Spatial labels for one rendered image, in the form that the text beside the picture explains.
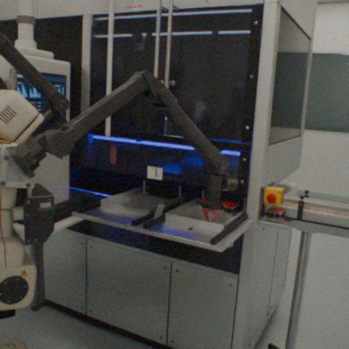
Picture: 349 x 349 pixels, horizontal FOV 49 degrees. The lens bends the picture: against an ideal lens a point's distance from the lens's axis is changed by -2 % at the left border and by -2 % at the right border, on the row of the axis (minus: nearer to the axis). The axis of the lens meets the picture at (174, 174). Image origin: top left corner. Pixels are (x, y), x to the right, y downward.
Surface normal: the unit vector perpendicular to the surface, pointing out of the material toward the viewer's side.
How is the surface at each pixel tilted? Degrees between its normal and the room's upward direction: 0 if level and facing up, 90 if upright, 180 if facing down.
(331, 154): 90
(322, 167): 90
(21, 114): 90
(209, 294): 90
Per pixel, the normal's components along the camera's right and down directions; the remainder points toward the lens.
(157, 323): -0.47, 0.14
